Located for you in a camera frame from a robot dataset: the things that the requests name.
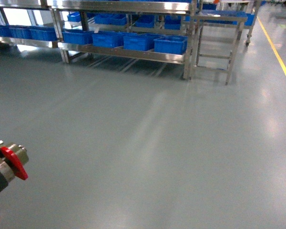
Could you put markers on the robot arm with red clamp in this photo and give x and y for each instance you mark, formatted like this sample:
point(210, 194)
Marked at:
point(13, 157)

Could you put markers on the blue bin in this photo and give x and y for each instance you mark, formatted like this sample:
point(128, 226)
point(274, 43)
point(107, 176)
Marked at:
point(77, 37)
point(140, 42)
point(107, 39)

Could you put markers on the blue bin right end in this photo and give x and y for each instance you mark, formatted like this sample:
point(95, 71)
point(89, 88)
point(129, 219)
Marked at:
point(171, 44)

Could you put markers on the stainless steel flow rack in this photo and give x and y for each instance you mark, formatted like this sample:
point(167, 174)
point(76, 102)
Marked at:
point(71, 51)

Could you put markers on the small steel side table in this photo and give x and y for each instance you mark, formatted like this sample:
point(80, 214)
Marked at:
point(220, 32)

